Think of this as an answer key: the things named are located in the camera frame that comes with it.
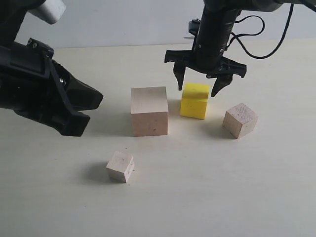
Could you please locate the large wooden cube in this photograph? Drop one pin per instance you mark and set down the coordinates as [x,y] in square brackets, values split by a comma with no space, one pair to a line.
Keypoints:
[149,111]

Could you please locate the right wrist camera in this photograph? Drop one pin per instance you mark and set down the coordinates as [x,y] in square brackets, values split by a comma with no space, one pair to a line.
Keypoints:
[193,28]

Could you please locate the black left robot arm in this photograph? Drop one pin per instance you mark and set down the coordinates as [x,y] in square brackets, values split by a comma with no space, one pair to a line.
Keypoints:
[12,14]

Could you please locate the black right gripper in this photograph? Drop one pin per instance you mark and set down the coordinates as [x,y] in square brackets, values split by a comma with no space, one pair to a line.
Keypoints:
[206,54]

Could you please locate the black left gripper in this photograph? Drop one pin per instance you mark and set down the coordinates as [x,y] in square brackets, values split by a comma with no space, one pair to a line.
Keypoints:
[33,87]

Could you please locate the yellow foam cube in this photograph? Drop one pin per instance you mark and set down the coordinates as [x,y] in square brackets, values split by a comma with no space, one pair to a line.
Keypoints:
[194,100]

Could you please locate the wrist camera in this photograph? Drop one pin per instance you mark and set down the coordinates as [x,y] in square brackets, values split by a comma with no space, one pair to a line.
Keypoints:
[50,11]
[193,28]

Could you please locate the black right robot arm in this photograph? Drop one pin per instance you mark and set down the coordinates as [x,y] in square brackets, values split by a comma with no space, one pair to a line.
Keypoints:
[241,5]

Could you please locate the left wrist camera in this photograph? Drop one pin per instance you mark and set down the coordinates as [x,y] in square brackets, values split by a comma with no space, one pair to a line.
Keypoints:
[50,11]

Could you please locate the small wooden cube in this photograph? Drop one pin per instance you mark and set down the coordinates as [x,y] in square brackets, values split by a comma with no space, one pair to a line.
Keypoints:
[120,167]

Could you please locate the medium wooden cube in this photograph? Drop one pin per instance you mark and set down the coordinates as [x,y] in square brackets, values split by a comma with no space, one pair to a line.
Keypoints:
[240,120]

